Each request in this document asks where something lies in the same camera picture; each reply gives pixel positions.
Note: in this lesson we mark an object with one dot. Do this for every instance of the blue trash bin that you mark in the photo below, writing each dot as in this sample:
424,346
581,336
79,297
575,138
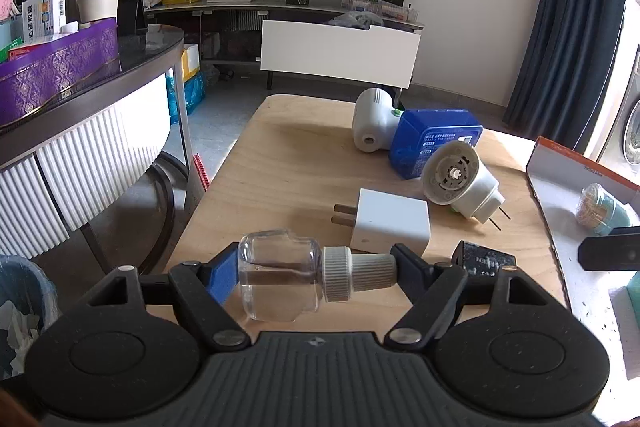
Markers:
25,292

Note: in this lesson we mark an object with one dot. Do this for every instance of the red white medicine box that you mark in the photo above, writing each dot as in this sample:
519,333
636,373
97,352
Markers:
22,52

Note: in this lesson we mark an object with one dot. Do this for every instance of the clear liquid refill bottle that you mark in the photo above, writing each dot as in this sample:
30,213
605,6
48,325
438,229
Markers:
280,277

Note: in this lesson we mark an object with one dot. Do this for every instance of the white tv console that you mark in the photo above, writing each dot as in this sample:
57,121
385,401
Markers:
300,9

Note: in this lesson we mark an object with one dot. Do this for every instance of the light blue toothpick jar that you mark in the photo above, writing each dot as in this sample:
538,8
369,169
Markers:
607,212

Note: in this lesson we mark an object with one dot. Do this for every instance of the large white charger adapter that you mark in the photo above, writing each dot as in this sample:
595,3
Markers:
390,219

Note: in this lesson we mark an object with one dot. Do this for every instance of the orange white cardboard box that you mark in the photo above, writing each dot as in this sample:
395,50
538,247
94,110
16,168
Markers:
565,217

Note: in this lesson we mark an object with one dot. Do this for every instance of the white round plug-in device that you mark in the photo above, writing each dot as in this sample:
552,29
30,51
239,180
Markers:
480,187

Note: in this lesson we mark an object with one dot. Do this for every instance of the purple patterned gift box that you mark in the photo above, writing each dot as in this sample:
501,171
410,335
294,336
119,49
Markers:
55,67

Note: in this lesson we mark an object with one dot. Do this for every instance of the dark blue curtain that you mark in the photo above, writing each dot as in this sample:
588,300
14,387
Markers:
565,17

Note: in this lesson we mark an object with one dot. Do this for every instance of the white mosquito repellent heater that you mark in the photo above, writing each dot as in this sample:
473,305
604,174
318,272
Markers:
370,122

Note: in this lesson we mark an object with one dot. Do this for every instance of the round dark white-ribbed table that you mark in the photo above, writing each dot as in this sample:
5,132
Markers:
100,137

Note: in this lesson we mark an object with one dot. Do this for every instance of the black phone stand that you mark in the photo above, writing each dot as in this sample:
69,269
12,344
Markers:
131,12

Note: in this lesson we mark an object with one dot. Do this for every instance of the white washing machine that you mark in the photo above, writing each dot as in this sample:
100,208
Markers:
622,127

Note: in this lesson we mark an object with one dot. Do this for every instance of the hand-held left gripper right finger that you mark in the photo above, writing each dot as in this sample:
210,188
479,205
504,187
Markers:
407,272

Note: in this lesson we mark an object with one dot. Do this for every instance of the row of small packets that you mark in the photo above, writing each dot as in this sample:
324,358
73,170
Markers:
395,11

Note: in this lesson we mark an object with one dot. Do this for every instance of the white blue medicine box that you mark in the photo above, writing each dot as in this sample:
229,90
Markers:
45,17

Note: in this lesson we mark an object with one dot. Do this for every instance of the grey plastic bag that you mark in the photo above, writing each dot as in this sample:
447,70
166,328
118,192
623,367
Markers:
357,19

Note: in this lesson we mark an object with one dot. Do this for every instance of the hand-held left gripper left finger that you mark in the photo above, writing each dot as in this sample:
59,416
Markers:
225,277

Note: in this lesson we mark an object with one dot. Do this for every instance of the white board on legs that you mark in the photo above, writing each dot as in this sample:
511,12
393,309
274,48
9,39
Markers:
340,52

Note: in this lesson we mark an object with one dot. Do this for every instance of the white paper cup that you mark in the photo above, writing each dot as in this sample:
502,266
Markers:
97,7

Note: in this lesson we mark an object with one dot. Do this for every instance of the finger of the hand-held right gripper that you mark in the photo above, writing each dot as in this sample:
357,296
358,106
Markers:
612,252

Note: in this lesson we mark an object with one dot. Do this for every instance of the black charger adapter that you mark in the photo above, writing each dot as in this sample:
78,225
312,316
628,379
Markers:
480,259

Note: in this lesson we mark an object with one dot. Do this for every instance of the teal cardboard box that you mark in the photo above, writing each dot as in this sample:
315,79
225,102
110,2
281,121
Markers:
632,286

